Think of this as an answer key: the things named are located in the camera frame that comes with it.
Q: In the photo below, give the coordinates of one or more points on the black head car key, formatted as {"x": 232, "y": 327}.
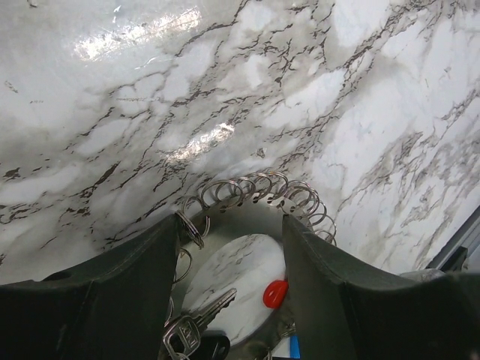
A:
{"x": 182, "y": 335}

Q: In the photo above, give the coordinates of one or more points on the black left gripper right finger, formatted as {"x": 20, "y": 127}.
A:
{"x": 345, "y": 308}

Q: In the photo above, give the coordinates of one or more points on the red key tag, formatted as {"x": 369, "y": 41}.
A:
{"x": 275, "y": 293}

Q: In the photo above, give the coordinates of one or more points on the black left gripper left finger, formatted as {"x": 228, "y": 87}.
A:
{"x": 113, "y": 306}

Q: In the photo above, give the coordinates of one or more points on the blue key tag with keys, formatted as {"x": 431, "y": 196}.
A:
{"x": 288, "y": 348}

